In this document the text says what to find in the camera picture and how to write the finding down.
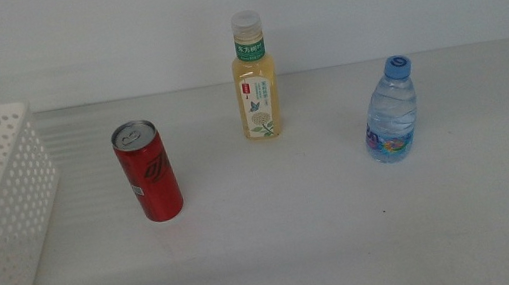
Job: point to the yellow tea bottle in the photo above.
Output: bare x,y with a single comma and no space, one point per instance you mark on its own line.
256,86

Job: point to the red soda can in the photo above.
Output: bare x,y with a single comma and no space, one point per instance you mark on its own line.
151,178

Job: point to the clear water bottle blue cap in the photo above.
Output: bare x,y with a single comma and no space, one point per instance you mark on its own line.
391,117

